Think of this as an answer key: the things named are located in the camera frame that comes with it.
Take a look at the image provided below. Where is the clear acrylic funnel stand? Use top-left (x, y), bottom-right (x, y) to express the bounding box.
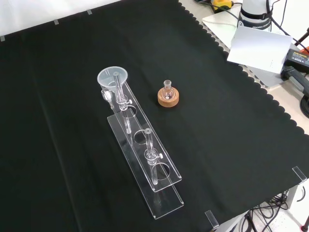
top-left (101, 71), bottom-right (185, 220)

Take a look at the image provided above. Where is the clear plastic funnel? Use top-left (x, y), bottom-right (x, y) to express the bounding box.
top-left (97, 66), bottom-right (128, 111)

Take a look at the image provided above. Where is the small round-bottom glass flask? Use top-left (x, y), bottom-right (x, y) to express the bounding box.
top-left (162, 80), bottom-right (175, 101)

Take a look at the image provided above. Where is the black scalloped bench cloth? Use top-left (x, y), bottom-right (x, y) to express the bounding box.
top-left (0, 0), bottom-right (309, 232)

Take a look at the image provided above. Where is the white card sheet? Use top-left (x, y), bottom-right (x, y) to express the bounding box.
top-left (227, 26), bottom-right (293, 74)

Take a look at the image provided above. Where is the yellow stop button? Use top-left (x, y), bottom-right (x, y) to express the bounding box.
top-left (211, 0), bottom-right (234, 12)

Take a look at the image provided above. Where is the black clamp tool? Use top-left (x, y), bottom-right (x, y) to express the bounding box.
top-left (281, 65), bottom-right (309, 98)

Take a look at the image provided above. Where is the black power adapter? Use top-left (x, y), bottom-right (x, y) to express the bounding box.
top-left (281, 48), bottom-right (309, 73)

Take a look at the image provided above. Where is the black tripod leg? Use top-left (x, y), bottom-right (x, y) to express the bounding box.
top-left (293, 27), bottom-right (309, 54)

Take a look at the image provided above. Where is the cork ring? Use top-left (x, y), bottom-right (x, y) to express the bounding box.
top-left (157, 88), bottom-right (181, 107)

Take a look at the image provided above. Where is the black stop button cable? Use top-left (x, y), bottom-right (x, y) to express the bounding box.
top-left (195, 0), bottom-right (243, 23)

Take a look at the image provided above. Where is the black cable bundle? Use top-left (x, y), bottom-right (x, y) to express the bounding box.
top-left (230, 189), bottom-right (309, 232)

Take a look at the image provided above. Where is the coiled black cable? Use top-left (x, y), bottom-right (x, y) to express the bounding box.
top-left (300, 95), bottom-right (309, 115)

